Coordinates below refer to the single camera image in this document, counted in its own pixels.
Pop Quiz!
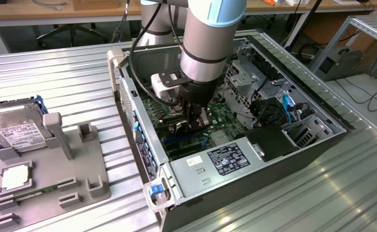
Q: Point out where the blue flat wire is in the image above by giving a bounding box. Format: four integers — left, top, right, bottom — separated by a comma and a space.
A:
281, 94, 296, 125

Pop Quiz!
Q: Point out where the graphics card with black fan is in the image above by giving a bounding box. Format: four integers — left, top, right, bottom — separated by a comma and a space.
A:
172, 113, 215, 136

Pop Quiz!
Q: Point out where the grey cable on desk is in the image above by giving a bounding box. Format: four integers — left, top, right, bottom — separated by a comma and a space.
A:
32, 0, 68, 11

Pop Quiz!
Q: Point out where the silver perforated drive cage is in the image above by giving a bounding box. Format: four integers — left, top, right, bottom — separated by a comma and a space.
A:
224, 60, 264, 121

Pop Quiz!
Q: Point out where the thin grey hanging cable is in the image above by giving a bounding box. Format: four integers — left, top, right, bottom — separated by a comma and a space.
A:
112, 0, 131, 43

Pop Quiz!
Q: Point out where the silver chipset heatsink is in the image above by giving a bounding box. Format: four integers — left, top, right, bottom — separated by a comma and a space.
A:
209, 132, 233, 145

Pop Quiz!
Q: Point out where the black expansion slot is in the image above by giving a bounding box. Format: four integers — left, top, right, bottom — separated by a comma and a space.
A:
167, 141, 204, 152
171, 146, 208, 158

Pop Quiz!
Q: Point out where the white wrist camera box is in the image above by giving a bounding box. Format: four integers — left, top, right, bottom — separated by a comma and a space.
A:
150, 71, 189, 105

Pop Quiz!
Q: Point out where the black plastic duct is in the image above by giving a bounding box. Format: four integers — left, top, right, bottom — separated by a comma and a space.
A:
235, 125, 297, 163

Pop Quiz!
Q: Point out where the black wire bundle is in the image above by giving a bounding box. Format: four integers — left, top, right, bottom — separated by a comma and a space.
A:
249, 99, 289, 128

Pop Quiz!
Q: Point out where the aluminium slat rack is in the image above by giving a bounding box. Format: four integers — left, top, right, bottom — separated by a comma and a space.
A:
307, 14, 377, 78

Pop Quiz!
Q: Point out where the grey parts rack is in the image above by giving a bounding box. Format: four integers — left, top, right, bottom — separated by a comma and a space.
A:
0, 112, 112, 232

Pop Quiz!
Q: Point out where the black office chair base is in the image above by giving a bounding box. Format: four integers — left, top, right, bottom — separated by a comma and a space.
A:
35, 23, 111, 48
243, 14, 277, 25

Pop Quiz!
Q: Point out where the silver power supply with label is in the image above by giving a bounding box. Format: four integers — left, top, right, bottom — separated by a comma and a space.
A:
168, 141, 267, 198

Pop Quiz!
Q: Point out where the wooden desk with white frame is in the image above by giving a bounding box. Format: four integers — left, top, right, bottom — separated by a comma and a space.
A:
0, 0, 377, 55

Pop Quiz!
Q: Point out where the grey computer tower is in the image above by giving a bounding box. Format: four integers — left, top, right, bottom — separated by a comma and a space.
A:
309, 45, 367, 82

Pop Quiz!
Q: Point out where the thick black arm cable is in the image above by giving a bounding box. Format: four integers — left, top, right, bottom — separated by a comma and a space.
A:
130, 0, 184, 107

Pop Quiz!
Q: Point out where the silver CPU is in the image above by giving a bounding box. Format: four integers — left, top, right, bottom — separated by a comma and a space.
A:
0, 166, 32, 190

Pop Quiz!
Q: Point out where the green motherboard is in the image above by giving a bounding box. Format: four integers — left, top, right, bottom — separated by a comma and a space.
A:
139, 79, 251, 161

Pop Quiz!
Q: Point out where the small white box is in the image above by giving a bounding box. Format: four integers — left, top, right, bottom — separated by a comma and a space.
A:
277, 0, 309, 7

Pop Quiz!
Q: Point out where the silver disk bay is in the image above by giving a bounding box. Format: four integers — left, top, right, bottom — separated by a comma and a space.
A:
280, 115, 332, 148

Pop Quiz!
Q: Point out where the open black PC case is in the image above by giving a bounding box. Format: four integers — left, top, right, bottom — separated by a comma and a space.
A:
107, 34, 357, 232

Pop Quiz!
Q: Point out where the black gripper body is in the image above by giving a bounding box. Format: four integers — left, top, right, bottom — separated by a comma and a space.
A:
179, 79, 219, 107

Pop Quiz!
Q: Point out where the loose green RAM stick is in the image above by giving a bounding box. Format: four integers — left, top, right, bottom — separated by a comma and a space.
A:
14, 185, 60, 202

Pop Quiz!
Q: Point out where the silver hard disk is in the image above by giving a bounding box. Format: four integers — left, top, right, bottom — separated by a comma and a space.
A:
0, 103, 47, 153

